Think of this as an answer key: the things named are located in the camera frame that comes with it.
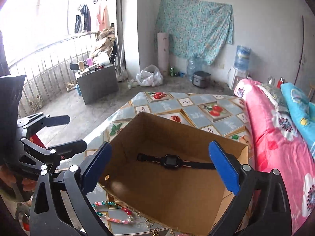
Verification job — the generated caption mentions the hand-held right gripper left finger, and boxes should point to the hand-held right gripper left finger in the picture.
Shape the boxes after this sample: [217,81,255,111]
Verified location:
[30,141,114,236]

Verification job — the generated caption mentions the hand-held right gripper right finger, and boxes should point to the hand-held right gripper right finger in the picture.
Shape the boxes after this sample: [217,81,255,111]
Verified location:
[208,140,292,236]

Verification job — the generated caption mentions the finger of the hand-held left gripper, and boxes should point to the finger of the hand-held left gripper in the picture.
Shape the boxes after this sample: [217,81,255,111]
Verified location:
[17,112,71,136]
[20,137,88,163]

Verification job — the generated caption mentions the multicolour bead bracelet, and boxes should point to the multicolour bead bracelet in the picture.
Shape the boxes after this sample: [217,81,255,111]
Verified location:
[93,201,135,225]

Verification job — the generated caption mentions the brown cardboard box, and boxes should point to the brown cardboard box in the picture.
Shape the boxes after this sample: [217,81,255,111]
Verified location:
[98,112,249,236]

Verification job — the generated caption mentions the red paper bag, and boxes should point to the red paper bag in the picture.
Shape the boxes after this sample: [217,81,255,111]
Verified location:
[31,133,46,148]

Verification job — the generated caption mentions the metal balcony railing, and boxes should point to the metal balcony railing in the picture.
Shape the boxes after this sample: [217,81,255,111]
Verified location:
[8,32,99,118]

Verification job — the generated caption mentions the grey cabinet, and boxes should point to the grey cabinet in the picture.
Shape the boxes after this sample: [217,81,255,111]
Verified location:
[75,64,119,105]

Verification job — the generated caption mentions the pink floral quilt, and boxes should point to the pink floral quilt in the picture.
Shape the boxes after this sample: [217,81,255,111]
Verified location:
[234,79,315,236]

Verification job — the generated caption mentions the black wrist watch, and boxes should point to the black wrist watch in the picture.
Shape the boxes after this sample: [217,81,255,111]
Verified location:
[136,153,217,170]

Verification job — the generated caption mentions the red floral cloth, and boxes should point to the red floral cloth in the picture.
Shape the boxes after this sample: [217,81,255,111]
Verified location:
[0,165,33,202]

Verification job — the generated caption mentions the small white bag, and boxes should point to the small white bag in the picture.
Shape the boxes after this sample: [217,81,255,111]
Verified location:
[95,52,110,65]

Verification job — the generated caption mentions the grey lace pillow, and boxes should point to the grey lace pillow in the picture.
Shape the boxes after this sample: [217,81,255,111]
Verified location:
[261,82,286,109]

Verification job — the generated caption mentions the white water dispenser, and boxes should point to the white water dispenser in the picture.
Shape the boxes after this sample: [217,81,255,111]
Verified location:
[228,66,249,90]

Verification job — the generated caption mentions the pile of clothes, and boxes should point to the pile of clothes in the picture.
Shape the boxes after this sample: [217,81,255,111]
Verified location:
[90,28,116,65]

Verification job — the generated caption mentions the grey rice cooker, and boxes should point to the grey rice cooker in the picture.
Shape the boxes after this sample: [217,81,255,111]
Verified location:
[192,71,211,89]

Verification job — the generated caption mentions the blue floral pillow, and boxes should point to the blue floral pillow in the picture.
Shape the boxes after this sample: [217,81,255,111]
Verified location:
[281,83,315,158]

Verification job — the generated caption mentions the white plastic bag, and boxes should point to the white plastic bag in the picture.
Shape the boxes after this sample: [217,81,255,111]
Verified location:
[136,65,164,87]

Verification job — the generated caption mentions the dark hanging jacket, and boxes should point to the dark hanging jacket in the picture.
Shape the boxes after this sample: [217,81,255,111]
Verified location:
[74,4,91,33]

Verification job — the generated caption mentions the clear water jug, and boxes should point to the clear water jug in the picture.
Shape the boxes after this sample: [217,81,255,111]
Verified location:
[186,58,203,81]

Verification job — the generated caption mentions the pink hanging garment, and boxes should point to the pink hanging garment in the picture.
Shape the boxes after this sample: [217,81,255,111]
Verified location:
[96,1,110,31]

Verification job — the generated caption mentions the pink rolled mat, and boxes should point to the pink rolled mat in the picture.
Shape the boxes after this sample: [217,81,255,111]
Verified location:
[157,32,170,73]

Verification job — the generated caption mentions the teal floral wall cloth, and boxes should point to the teal floral wall cloth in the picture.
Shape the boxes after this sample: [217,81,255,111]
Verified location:
[156,0,234,65]

